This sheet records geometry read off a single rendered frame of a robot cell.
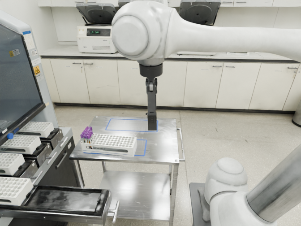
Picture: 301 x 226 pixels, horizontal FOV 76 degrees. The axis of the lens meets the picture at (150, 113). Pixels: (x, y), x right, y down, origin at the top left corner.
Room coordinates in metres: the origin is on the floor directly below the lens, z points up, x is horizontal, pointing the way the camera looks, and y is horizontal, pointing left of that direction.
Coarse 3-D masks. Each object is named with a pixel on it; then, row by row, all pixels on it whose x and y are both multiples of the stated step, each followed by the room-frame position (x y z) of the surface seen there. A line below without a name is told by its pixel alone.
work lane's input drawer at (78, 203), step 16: (32, 192) 0.57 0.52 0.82; (48, 192) 0.58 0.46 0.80; (64, 192) 0.58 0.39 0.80; (80, 192) 0.58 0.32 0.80; (96, 192) 0.58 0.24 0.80; (0, 208) 0.51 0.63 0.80; (16, 208) 0.50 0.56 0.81; (32, 208) 0.50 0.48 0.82; (48, 208) 0.50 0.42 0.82; (64, 208) 0.51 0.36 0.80; (80, 208) 0.51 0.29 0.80; (96, 208) 0.50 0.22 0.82
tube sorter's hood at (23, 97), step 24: (0, 24) 1.10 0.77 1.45; (0, 48) 0.93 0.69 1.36; (24, 48) 1.08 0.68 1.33; (0, 72) 0.88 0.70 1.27; (24, 72) 1.03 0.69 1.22; (0, 96) 0.83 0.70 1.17; (24, 96) 0.97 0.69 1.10; (0, 120) 0.78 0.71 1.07; (24, 120) 0.90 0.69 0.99; (0, 144) 0.71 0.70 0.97
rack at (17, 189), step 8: (0, 184) 0.58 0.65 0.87; (8, 184) 0.58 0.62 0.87; (16, 184) 0.58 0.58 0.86; (24, 184) 0.58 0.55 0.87; (32, 184) 0.60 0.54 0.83; (0, 192) 0.53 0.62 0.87; (8, 192) 0.53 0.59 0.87; (16, 192) 0.54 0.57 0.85; (24, 192) 0.55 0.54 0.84; (0, 200) 0.54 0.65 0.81; (8, 200) 0.54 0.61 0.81; (16, 200) 0.51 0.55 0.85
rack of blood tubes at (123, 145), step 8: (96, 136) 0.90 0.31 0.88; (104, 136) 0.90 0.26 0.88; (112, 136) 0.90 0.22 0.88; (120, 136) 0.90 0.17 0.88; (128, 136) 0.90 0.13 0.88; (88, 144) 0.83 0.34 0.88; (96, 144) 0.83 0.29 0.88; (104, 144) 0.83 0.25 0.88; (112, 144) 0.83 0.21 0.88; (120, 144) 0.83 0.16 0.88; (128, 144) 0.84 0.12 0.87; (136, 144) 0.87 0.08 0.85; (88, 152) 0.83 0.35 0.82; (96, 152) 0.82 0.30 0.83; (104, 152) 0.82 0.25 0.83; (112, 152) 0.81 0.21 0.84; (120, 152) 0.81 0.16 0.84; (128, 152) 0.80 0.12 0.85
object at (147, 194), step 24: (96, 120) 1.17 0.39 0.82; (120, 120) 1.17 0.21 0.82; (144, 120) 1.17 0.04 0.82; (168, 120) 1.17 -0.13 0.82; (144, 144) 0.90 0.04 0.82; (168, 144) 0.90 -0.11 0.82; (120, 192) 0.99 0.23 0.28; (144, 192) 0.99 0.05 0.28; (168, 192) 0.99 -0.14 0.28; (120, 216) 0.80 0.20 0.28; (144, 216) 0.80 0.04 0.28; (168, 216) 0.80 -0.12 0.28
